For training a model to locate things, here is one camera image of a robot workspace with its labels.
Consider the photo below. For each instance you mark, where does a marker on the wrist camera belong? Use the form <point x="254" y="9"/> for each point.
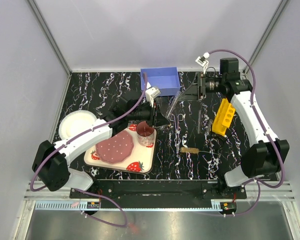
<point x="151" y="93"/>
<point x="203" y="62"/>

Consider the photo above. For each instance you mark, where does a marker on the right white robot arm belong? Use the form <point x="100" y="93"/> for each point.
<point x="266" y="153"/>

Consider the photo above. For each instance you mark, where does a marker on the yellow test tube rack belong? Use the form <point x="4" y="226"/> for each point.
<point x="223" y="118"/>

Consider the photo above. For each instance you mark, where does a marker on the test tube brush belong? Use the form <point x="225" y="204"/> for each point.
<point x="196" y="151"/>

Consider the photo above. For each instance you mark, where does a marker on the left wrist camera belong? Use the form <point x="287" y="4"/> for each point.
<point x="151" y="93"/>

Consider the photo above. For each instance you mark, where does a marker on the power connector box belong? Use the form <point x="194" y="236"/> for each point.
<point x="229" y="206"/>
<point x="93" y="205"/>

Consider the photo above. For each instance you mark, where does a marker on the left power connector box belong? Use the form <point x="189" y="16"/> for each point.
<point x="93" y="205"/>

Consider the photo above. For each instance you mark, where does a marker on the glass test tube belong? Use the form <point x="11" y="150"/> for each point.
<point x="172" y="104"/>
<point x="209" y="127"/>
<point x="199" y="121"/>

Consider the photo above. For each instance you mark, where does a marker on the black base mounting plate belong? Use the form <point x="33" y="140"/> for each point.
<point x="204" y="189"/>

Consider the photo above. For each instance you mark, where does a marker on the strawberry pattern tray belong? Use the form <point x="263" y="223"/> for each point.
<point x="140" y="161"/>

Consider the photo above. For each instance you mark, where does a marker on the black wire ring stand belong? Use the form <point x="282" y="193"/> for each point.
<point x="217" y="142"/>

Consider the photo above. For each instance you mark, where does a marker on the pink enamel mug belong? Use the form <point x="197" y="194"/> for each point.
<point x="145" y="134"/>

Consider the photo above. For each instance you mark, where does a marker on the pink dotted plate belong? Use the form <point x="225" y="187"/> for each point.
<point x="115" y="149"/>

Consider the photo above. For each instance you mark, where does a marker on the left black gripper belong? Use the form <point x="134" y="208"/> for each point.
<point x="162" y="120"/>

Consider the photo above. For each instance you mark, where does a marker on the white paper plate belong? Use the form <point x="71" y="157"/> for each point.
<point x="75" y="122"/>

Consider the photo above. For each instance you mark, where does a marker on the blue plastic box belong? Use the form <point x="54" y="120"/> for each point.
<point x="165" y="78"/>

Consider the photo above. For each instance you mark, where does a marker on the right power connector box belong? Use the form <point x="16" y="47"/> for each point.
<point x="229" y="206"/>

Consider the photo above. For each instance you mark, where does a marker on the metal crucible tongs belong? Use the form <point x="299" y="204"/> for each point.
<point x="176" y="119"/>

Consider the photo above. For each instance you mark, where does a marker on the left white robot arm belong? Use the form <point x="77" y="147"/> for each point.
<point x="52" y="161"/>

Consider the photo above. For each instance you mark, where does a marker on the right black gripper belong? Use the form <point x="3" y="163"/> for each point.
<point x="193" y="88"/>

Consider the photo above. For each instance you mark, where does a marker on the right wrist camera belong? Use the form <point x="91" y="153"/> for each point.
<point x="203" y="62"/>

